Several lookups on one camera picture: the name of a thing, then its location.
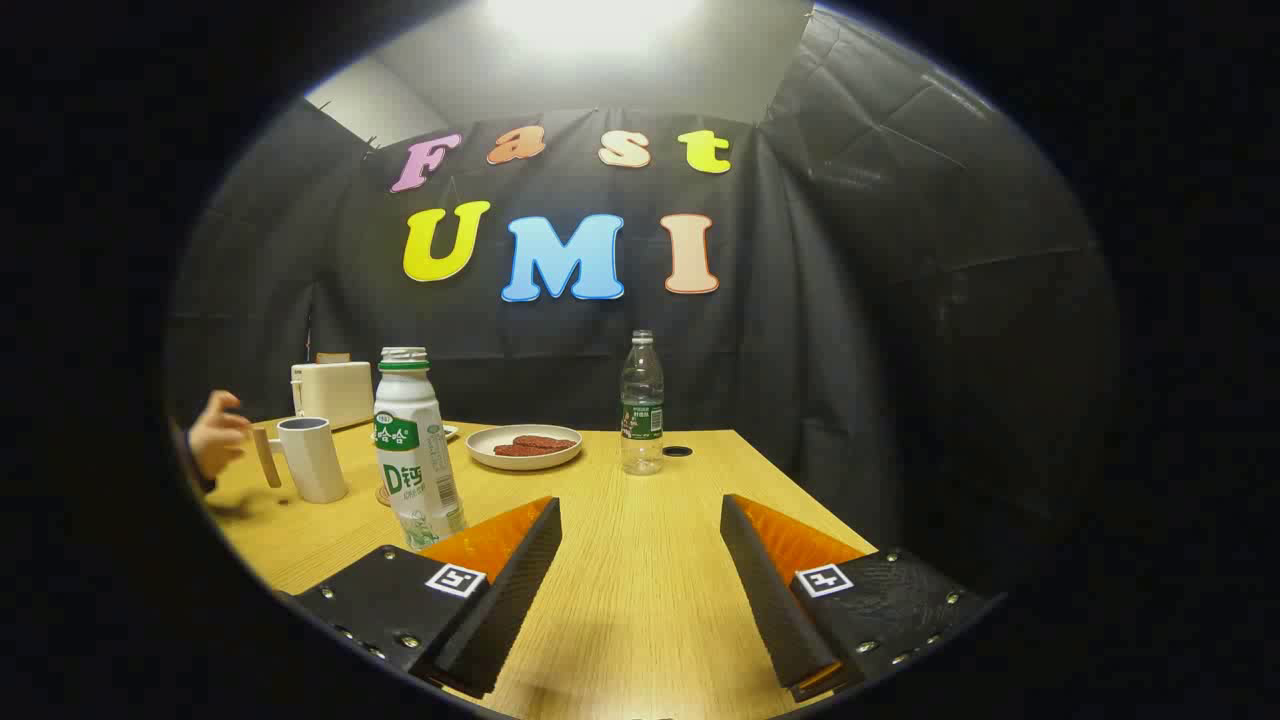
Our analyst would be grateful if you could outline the red meat slices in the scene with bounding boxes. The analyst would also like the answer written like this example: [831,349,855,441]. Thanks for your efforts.
[494,434,578,458]

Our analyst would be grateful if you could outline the ceiling light panel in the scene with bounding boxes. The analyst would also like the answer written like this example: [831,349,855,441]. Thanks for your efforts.
[485,0,706,56]

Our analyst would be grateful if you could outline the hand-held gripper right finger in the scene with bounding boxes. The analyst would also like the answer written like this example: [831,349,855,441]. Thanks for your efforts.
[720,494,1006,704]

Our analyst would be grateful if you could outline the cream toaster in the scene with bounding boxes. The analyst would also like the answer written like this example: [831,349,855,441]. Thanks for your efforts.
[291,360,375,433]

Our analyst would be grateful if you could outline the clear plastic water bottle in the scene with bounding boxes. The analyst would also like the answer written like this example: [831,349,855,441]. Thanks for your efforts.
[620,330,666,476]

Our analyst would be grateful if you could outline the white juice bottle green label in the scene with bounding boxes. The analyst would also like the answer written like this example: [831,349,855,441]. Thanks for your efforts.
[373,347,468,553]

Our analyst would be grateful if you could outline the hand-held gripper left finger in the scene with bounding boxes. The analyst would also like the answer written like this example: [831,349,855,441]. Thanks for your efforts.
[275,496,563,701]

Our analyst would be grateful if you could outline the white cup wooden handle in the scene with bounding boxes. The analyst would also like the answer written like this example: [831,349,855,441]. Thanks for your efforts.
[250,416,349,505]

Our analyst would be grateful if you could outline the wooden table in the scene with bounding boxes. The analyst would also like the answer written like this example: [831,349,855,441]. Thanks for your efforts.
[200,418,881,720]

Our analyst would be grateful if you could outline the round beige plate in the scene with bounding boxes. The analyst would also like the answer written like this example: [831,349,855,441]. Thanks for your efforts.
[466,424,584,472]

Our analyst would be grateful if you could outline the black backdrop cloth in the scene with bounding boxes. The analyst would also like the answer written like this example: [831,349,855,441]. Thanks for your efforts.
[165,10,1121,591]

